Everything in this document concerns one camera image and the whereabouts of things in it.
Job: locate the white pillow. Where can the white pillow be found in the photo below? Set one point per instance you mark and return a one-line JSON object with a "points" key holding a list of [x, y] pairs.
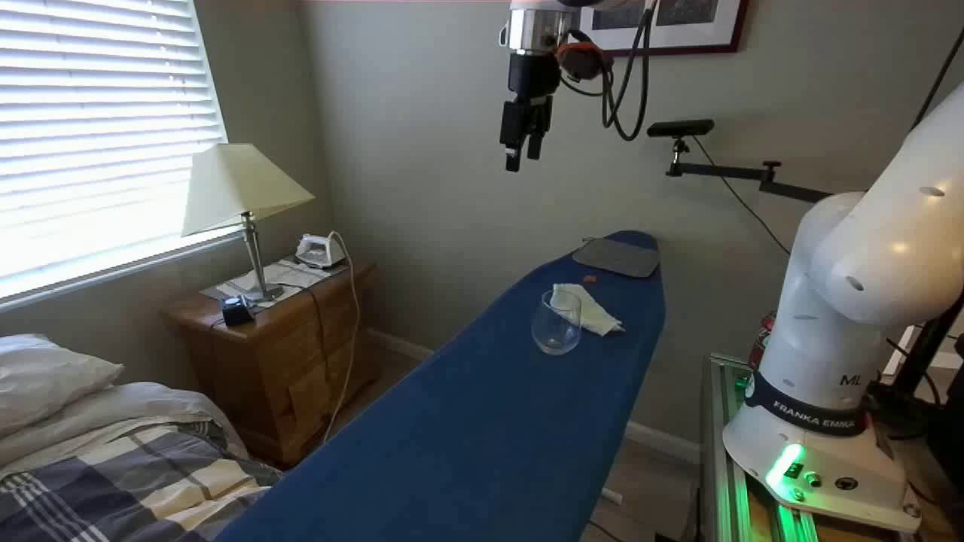
{"points": [[46, 378]]}

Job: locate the papers on nightstand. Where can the papers on nightstand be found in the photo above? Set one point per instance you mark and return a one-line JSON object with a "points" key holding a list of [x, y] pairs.
{"points": [[287, 274]]}

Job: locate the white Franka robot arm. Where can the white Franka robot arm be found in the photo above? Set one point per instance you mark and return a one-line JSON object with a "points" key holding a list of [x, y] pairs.
{"points": [[853, 301]]}

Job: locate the blue ironing board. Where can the blue ironing board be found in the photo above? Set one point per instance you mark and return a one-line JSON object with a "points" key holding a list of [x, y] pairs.
{"points": [[472, 432]]}

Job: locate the bed with plaid blanket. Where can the bed with plaid blanket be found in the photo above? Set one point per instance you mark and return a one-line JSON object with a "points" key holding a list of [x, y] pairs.
{"points": [[111, 469]]}

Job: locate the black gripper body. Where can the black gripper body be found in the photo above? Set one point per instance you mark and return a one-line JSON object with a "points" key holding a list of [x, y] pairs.
{"points": [[533, 84]]}

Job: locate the white window blinds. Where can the white window blinds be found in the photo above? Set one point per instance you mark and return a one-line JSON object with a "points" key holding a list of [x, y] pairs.
{"points": [[100, 131]]}

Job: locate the black alarm clock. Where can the black alarm clock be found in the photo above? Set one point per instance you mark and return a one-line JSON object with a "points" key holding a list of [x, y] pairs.
{"points": [[238, 312]]}

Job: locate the pale blue terry towel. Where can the pale blue terry towel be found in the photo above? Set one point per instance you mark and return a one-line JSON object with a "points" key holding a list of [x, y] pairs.
{"points": [[590, 307]]}

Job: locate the wooden nightstand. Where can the wooden nightstand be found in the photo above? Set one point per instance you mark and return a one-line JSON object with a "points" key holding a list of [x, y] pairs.
{"points": [[273, 370]]}

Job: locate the black exterior camera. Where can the black exterior camera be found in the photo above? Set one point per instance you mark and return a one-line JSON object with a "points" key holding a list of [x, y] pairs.
{"points": [[683, 126]]}

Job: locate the white clothes iron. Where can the white clothes iron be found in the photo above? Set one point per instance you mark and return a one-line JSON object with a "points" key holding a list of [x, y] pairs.
{"points": [[320, 250]]}

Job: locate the red wrist camera unit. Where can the red wrist camera unit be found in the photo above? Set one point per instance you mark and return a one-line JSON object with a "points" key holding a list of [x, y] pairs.
{"points": [[586, 59]]}

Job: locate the table lamp with cream shade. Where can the table lamp with cream shade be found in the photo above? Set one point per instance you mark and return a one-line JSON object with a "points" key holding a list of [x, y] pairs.
{"points": [[243, 181]]}

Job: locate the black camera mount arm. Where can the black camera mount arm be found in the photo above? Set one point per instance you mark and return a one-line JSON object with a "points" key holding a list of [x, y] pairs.
{"points": [[741, 171]]}

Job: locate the clear glass cup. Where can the clear glass cup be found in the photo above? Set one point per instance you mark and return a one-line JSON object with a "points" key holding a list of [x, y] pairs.
{"points": [[551, 333]]}

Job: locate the grey quilted iron rest pad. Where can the grey quilted iron rest pad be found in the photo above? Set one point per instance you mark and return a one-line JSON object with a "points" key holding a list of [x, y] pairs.
{"points": [[619, 258]]}

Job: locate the black equipment stand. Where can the black equipment stand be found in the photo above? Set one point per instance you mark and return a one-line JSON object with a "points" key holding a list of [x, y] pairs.
{"points": [[919, 402]]}

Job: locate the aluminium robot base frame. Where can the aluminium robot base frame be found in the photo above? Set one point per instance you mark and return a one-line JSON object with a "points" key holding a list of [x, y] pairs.
{"points": [[725, 460]]}

